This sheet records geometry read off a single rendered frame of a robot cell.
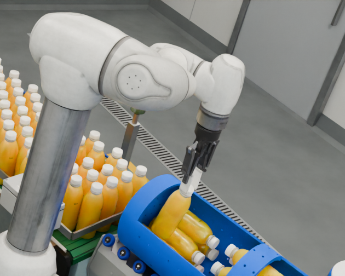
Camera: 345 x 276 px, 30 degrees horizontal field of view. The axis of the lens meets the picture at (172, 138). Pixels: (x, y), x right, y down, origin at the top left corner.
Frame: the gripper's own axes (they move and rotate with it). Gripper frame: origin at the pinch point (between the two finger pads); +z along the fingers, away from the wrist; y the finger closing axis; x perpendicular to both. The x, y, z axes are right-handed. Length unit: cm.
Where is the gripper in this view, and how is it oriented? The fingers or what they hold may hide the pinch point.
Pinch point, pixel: (190, 180)
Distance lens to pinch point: 196.4
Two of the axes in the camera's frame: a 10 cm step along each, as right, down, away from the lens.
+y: 6.5, -2.2, 7.3
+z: -2.6, 8.3, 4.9
